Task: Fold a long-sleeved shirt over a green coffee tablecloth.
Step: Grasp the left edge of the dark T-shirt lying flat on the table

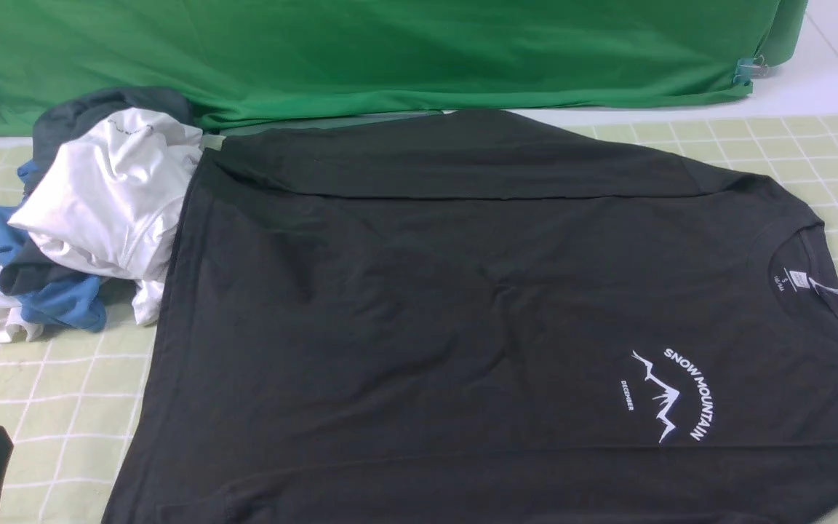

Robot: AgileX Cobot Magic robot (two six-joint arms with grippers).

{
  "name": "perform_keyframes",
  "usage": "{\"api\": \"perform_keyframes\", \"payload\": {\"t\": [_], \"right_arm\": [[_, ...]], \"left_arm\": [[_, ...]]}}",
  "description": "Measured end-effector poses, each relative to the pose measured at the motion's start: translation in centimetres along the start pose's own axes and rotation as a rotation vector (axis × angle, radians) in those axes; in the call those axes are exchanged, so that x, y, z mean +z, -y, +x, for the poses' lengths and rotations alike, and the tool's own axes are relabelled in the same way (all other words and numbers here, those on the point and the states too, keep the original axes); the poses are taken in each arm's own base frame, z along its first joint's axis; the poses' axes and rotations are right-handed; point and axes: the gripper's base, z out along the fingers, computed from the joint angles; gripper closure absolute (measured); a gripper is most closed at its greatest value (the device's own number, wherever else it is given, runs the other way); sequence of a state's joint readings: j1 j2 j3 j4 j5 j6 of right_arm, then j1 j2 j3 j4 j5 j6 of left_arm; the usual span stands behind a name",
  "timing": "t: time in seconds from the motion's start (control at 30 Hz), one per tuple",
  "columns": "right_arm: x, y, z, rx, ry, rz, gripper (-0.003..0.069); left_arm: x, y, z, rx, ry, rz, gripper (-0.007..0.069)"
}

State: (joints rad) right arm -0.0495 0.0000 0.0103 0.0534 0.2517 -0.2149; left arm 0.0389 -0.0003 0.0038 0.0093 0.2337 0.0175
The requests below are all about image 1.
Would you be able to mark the dark gray crumpled garment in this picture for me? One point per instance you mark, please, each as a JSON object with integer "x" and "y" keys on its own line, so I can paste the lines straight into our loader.
{"x": 77, "y": 116}

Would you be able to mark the blue crumpled garment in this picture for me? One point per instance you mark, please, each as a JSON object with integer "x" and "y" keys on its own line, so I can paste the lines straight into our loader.
{"x": 36, "y": 292}

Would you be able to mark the dark gray long-sleeve shirt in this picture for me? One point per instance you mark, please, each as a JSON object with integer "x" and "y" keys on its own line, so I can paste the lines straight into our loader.
{"x": 479, "y": 318}

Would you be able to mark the white crumpled shirt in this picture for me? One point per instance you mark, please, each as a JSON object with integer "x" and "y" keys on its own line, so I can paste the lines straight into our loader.
{"x": 109, "y": 204}

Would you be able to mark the blue binder clip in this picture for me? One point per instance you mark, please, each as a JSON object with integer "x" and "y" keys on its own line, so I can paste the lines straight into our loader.
{"x": 749, "y": 69}

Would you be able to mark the green backdrop cloth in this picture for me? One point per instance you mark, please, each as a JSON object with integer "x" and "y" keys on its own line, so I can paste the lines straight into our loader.
{"x": 244, "y": 62}

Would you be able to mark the light green checkered mat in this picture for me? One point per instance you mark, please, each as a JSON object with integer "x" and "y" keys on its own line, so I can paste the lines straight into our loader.
{"x": 70, "y": 402}

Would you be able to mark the gray metal base bar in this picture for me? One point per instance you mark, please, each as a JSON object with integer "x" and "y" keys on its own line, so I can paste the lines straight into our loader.
{"x": 323, "y": 122}

